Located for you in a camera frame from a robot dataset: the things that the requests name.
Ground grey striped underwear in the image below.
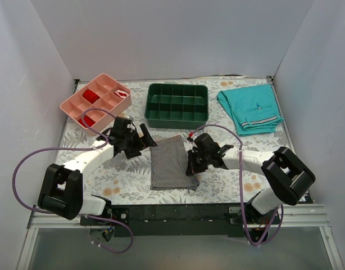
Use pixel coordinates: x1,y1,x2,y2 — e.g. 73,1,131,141
150,135,199,191

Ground teal shorts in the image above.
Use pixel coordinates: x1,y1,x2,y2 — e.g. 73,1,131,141
217,84,284,136

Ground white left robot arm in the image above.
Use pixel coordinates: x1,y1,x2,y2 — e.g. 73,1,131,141
38,117,157,225

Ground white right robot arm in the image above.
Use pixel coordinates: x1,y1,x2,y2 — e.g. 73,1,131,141
186,133,316,224

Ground floral table cloth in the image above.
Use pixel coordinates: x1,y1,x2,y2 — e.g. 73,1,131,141
60,77,291,205

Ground red rolled cloth lower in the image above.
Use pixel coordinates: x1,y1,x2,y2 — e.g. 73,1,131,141
78,116,96,128

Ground red white rolled cloth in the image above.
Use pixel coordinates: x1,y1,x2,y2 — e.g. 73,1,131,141
114,89,129,99

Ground pink divided storage box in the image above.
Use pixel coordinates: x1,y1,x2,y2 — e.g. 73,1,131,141
60,74,132,136

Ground green divided storage box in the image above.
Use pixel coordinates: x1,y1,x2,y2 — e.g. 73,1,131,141
144,83,209,130

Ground red rolled cloth upper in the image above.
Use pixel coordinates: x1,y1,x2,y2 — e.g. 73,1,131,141
82,89,100,104

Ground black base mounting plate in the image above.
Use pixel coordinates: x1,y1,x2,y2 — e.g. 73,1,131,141
79,202,283,239

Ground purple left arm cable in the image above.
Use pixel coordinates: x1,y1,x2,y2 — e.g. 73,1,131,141
12,108,134,254

